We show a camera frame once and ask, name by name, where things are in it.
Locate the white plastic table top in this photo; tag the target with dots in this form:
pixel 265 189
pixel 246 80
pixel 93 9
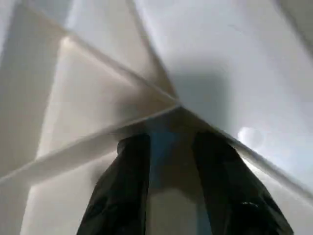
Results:
pixel 220 61

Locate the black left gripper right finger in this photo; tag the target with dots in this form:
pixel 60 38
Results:
pixel 232 191

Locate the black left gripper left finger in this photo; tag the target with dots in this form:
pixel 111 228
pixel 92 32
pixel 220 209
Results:
pixel 117 191

